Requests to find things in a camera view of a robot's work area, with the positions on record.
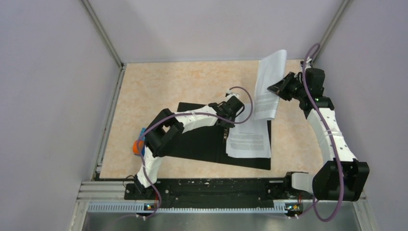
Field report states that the right aluminium corner post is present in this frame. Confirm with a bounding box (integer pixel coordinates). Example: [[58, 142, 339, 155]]
[[312, 0, 353, 64]]

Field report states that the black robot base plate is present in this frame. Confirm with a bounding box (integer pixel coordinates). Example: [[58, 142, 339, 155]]
[[124, 175, 312, 209]]

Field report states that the aluminium corner post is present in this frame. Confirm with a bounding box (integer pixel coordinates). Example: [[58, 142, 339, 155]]
[[312, 0, 353, 64], [79, 0, 124, 69]]

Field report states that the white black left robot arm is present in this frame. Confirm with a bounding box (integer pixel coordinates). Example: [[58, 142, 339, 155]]
[[133, 92, 245, 199]]

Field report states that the left aluminium corner post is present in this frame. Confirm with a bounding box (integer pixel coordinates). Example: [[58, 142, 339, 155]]
[[79, 0, 124, 69]]

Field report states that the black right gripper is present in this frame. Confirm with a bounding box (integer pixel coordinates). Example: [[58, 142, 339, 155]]
[[268, 72, 307, 102]]

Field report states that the aluminium frame rail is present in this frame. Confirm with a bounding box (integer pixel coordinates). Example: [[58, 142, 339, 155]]
[[69, 177, 379, 231]]

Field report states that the orange blue toy truck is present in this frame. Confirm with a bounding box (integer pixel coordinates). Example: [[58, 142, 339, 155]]
[[132, 128, 146, 156]]

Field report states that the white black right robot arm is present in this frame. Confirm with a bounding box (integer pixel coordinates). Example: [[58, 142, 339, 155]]
[[268, 68, 370, 202]]

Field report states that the teal black file folder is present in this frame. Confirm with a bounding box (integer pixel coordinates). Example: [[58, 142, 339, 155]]
[[161, 102, 272, 171]]

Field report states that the printed paper sheet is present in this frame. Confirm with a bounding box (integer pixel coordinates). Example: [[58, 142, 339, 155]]
[[226, 103, 276, 158], [254, 50, 287, 120]]

